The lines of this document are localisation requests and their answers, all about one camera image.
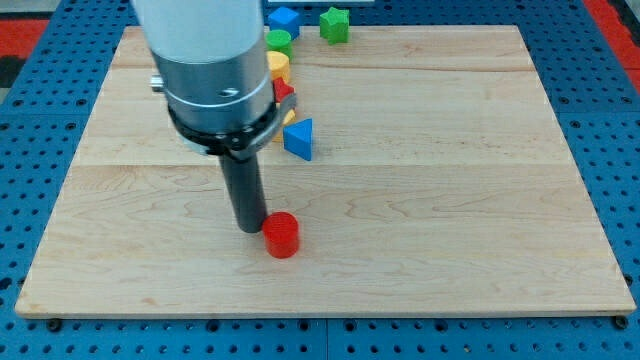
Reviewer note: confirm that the red cylinder block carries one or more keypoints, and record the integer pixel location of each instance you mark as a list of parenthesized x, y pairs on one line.
[(281, 234)]

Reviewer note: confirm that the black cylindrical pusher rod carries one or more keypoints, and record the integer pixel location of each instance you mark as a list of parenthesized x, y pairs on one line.
[(244, 185)]

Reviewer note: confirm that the yellow block behind arm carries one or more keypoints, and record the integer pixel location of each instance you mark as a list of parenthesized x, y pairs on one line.
[(289, 118)]

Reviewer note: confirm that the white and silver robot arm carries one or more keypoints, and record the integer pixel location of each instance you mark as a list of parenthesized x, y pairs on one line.
[(212, 59)]

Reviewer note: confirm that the blue triangle block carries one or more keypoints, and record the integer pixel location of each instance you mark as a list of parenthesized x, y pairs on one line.
[(298, 139)]

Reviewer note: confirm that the red star block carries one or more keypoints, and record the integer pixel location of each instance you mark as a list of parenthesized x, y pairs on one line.
[(282, 89)]

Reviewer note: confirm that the light wooden board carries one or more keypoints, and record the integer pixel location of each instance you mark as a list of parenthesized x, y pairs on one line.
[(440, 185)]

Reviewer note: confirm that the yellow cylinder block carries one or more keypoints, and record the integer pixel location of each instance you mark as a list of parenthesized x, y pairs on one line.
[(279, 65)]

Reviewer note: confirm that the green cylinder block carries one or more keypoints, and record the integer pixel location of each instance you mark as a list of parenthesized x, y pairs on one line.
[(279, 41)]

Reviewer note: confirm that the green star block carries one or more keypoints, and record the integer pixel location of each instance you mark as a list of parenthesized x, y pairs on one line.
[(334, 25)]

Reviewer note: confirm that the blue cube block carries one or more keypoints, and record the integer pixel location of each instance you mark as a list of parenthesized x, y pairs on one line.
[(284, 18)]

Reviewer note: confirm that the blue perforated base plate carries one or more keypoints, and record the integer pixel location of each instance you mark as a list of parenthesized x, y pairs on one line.
[(49, 104)]

